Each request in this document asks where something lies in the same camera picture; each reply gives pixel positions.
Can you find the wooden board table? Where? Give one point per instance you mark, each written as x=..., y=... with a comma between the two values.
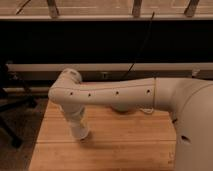
x=117, y=142

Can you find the black leaning rod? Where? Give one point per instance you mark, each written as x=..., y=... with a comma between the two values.
x=138, y=44

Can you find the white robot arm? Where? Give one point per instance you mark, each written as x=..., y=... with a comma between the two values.
x=189, y=101

